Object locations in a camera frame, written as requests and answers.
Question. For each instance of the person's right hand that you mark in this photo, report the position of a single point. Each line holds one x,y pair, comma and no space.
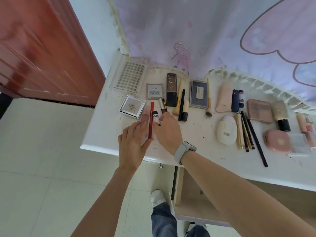
167,133

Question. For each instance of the person's left hand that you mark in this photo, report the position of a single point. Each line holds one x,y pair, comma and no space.
130,148

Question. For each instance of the person's left middle finger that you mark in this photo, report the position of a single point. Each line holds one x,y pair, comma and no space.
134,129

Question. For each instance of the person's right thumb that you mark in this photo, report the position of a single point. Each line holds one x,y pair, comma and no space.
156,123

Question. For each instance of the person's left thumb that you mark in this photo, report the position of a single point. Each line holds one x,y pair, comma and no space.
147,144

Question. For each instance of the person's left little finger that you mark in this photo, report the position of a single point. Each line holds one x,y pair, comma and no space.
120,140

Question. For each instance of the small white black-print tube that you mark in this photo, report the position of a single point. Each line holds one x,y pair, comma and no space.
154,115

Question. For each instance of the person's left forearm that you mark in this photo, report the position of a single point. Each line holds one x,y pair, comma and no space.
108,204

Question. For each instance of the person's right forearm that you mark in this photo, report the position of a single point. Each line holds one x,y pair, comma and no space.
237,194

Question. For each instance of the red lip pencil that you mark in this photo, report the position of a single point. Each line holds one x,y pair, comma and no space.
151,115

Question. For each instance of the white and brown stick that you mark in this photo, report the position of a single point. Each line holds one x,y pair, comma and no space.
161,104

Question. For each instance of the silver square compact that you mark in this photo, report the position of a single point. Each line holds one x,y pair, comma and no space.
132,106

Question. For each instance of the black mascara tube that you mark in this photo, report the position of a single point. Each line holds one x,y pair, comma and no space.
182,104

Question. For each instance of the beige tube with black cap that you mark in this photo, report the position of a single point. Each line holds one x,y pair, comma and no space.
186,109

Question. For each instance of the small square labelled palette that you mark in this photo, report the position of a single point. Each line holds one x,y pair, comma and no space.
154,91

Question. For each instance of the grey smartwatch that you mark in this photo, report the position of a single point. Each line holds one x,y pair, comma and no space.
182,151

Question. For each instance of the dark brown rectangular box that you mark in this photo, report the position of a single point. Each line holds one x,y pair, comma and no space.
171,90

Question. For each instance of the grey rectangular palette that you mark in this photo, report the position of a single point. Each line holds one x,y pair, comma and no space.
199,94

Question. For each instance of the clear tray of false nails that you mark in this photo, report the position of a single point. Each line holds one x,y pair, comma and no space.
130,76

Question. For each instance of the white shoe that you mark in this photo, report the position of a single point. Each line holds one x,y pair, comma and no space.
158,197

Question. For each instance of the white and pink oval bottle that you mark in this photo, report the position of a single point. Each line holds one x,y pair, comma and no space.
226,130

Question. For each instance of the peach pink squeeze tube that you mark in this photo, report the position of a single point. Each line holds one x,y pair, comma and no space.
224,97

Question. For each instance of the open wooden drawer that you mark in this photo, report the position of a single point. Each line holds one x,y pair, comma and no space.
195,202

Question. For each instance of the person's blue jeans leg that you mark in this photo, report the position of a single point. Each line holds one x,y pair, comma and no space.
198,232
163,222

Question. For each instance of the navy blue tube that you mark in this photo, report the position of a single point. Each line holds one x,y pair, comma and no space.
235,101

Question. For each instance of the gold cosmetic tube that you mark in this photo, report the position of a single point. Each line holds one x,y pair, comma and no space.
239,130

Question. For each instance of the small navy and white tube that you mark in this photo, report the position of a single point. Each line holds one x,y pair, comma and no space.
241,98

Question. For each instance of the black and brown eyebrow pencil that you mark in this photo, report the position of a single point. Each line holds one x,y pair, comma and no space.
245,135

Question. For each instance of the black and gold eyebrow pencil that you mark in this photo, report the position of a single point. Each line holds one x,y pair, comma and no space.
248,134

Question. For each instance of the long black pencil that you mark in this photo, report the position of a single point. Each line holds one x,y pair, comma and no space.
256,143

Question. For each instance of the pink eyeshadow palette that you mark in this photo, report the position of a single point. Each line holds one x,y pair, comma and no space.
259,111

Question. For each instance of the purple cartoon print curtain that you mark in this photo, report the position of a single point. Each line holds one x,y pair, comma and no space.
209,34

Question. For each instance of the red-brown wooden door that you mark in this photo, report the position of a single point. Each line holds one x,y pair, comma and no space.
44,46

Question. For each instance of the pink round cushion compact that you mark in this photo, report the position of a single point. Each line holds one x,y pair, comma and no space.
277,141

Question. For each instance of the gold bottle with black cap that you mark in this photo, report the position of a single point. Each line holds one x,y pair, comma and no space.
281,113

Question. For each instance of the clear plastic box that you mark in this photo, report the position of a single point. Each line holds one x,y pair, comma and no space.
300,144

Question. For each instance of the peach lipstick tube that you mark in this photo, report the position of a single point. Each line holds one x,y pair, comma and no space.
301,122

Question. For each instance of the pink lip gloss tube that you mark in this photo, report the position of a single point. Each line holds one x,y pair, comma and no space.
310,133

